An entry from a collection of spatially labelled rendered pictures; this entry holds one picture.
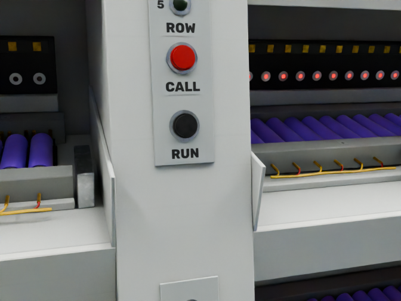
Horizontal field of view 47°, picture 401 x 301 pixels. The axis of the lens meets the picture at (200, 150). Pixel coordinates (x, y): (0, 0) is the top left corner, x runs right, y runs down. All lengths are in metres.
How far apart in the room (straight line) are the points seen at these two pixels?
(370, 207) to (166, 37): 0.21
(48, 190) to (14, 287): 0.07
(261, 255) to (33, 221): 0.16
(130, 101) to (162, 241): 0.09
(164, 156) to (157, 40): 0.07
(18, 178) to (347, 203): 0.25
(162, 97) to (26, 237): 0.12
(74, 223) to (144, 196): 0.06
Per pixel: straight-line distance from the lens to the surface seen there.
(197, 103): 0.30
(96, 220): 0.33
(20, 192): 0.34
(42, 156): 0.38
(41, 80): 0.46
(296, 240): 0.35
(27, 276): 0.31
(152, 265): 0.31
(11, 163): 0.37
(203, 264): 0.32
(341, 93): 0.55
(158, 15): 0.30
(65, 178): 0.34
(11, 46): 0.45
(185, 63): 0.30
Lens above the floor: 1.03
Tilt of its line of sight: 5 degrees down
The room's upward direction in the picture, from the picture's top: 2 degrees counter-clockwise
